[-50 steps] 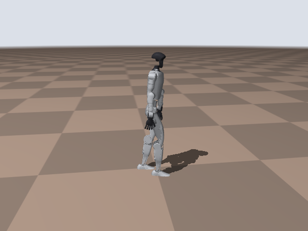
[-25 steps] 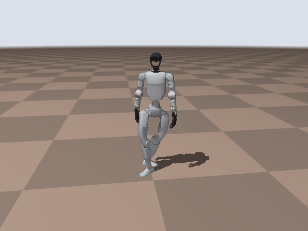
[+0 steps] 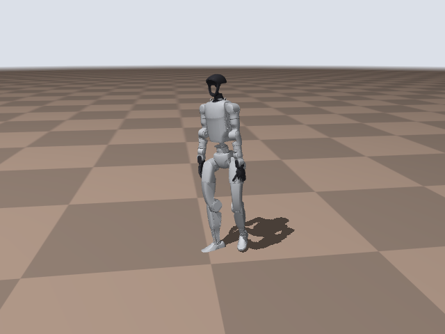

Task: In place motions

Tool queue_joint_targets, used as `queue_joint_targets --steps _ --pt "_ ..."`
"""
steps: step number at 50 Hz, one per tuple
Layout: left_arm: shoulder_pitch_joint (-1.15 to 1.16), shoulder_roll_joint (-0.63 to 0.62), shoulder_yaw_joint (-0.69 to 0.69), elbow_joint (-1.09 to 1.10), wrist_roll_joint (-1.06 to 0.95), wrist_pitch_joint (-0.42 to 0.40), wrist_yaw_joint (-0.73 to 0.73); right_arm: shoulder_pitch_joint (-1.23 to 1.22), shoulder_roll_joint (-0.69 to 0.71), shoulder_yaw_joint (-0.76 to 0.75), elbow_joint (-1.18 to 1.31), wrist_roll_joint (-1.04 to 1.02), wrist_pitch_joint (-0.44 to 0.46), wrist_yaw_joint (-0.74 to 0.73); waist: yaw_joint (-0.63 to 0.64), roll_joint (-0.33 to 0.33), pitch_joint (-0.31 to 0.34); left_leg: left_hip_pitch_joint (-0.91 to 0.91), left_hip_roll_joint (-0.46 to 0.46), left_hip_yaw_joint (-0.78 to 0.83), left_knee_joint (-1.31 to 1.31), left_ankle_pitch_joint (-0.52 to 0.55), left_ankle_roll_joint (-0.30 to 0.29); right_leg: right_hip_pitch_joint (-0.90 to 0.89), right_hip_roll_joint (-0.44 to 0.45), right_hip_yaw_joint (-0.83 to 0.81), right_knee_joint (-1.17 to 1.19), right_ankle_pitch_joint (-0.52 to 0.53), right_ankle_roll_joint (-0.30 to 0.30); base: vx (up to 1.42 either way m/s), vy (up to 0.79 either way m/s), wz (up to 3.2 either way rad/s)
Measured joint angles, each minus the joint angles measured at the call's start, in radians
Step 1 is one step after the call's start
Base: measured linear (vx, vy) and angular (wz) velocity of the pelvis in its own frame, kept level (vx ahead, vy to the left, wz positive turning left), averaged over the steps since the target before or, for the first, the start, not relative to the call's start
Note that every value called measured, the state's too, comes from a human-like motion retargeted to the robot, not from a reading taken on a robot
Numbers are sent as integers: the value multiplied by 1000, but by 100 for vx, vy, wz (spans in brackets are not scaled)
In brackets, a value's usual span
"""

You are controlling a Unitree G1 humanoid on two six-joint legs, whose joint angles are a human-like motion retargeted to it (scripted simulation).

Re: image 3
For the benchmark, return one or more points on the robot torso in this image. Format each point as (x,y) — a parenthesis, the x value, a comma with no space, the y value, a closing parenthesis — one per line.
(218,127)

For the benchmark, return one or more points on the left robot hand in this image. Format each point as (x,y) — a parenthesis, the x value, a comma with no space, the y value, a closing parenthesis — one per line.
(240,172)

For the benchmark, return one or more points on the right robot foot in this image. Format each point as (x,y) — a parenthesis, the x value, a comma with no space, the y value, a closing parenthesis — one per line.
(213,247)

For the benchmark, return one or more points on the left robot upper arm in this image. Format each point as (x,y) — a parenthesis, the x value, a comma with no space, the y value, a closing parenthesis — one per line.
(233,110)

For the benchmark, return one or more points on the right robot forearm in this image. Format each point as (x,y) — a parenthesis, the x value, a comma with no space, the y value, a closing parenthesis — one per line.
(202,148)

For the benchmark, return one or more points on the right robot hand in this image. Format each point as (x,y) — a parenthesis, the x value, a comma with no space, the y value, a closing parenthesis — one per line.
(199,160)

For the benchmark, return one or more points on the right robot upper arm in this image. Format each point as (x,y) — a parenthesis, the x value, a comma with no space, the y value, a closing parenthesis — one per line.
(203,133)

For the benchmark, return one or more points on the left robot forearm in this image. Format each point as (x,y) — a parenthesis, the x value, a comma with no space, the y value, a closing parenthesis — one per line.
(238,155)

